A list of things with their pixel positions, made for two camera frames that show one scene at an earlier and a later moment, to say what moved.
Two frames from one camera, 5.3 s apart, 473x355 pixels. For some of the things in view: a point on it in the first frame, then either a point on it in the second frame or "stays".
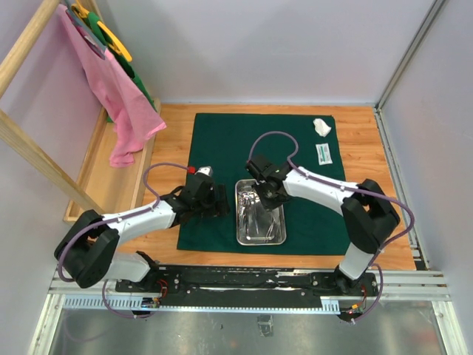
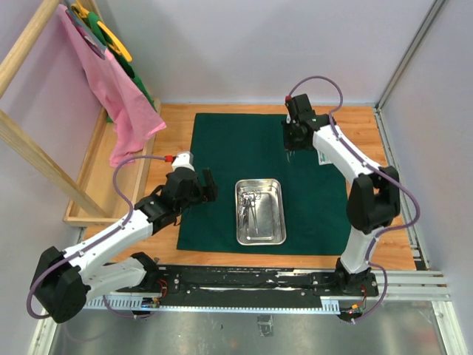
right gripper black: (270, 205) to (289, 146)
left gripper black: (222, 208) to (208, 192)
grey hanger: (89, 35) stays
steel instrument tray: (255, 225) stays
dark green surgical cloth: (223, 143) stays
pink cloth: (134, 117) stays
